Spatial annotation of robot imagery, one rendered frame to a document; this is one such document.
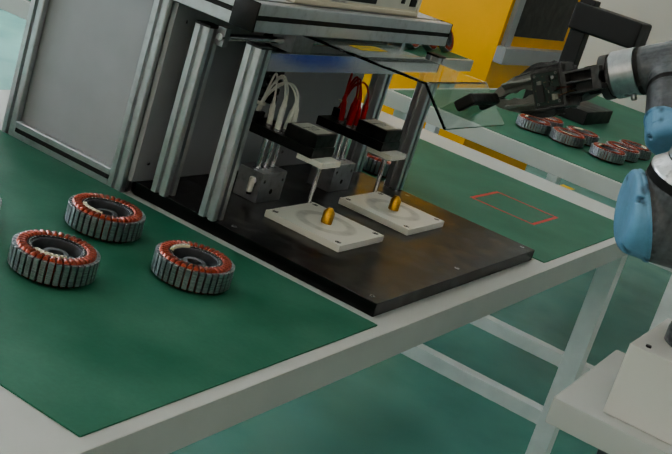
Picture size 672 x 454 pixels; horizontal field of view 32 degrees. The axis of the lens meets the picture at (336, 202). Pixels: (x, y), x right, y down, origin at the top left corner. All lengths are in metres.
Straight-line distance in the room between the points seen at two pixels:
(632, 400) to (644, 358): 0.06
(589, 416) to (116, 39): 0.93
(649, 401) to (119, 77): 0.95
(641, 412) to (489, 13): 4.06
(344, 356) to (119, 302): 0.31
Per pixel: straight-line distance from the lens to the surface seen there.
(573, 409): 1.64
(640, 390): 1.64
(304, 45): 1.96
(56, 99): 2.00
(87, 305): 1.45
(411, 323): 1.71
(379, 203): 2.15
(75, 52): 1.97
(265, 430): 2.93
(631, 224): 1.59
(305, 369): 1.46
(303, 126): 1.92
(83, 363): 1.31
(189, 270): 1.55
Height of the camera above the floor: 1.32
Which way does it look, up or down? 15 degrees down
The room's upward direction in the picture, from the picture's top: 18 degrees clockwise
